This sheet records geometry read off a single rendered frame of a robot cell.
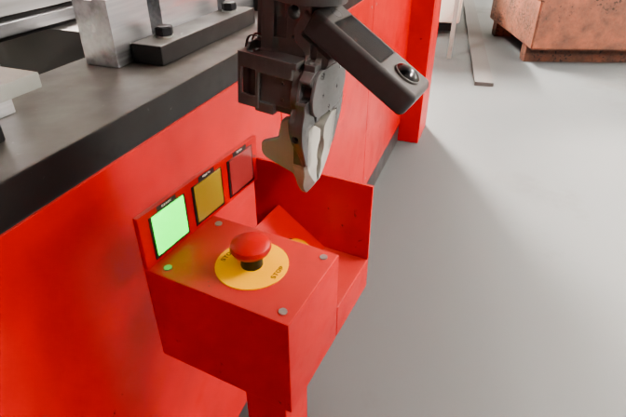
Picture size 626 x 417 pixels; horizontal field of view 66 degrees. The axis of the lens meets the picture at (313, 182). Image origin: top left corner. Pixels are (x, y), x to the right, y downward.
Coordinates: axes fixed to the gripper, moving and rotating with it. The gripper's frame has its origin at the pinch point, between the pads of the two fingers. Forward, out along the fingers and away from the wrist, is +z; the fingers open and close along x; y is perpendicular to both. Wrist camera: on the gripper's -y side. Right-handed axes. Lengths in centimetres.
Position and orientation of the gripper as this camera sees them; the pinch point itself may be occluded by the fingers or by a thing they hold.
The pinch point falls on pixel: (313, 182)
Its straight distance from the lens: 51.9
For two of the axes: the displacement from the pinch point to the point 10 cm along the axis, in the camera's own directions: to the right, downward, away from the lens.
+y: -8.9, -3.0, 3.4
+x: -4.5, 4.6, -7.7
